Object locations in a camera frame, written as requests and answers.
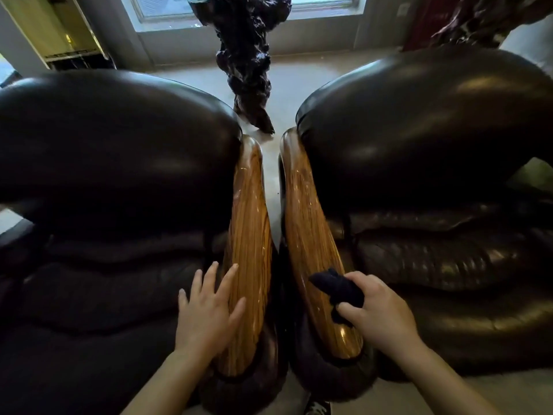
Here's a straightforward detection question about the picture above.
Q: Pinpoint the person's left hand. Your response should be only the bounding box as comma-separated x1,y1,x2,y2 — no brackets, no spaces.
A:
174,262,246,357

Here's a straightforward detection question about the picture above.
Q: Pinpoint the person's right hand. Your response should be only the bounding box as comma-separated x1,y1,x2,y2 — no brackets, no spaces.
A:
336,271,425,355

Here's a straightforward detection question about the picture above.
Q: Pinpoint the dark navy cleaning cloth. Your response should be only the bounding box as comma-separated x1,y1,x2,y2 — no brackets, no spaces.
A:
309,268,365,327

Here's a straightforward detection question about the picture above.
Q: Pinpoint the person's left forearm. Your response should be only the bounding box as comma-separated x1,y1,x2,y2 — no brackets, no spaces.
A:
121,348,217,415

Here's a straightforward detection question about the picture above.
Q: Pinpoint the person's right forearm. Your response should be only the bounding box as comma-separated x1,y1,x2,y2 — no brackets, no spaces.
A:
395,337,502,415

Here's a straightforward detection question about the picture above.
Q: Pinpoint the person's patterned shoe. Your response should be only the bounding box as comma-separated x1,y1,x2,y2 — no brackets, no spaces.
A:
304,397,332,415

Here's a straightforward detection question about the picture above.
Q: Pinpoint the dark leather armchair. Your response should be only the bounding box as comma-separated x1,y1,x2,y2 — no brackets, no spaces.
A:
278,45,553,402
0,69,289,415

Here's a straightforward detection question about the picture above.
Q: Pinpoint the dark gnarled wood root stand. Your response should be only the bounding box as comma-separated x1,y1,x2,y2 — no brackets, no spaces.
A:
189,0,293,135

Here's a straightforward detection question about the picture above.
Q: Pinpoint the yellow shelf cabinet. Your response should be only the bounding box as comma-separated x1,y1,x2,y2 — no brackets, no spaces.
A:
0,0,115,71

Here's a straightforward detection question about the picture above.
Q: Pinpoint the dark carved root sculpture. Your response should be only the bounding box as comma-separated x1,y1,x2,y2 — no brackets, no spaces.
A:
404,0,553,52

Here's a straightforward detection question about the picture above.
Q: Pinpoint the window with white frame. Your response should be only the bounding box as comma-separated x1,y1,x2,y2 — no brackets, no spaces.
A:
119,0,370,33

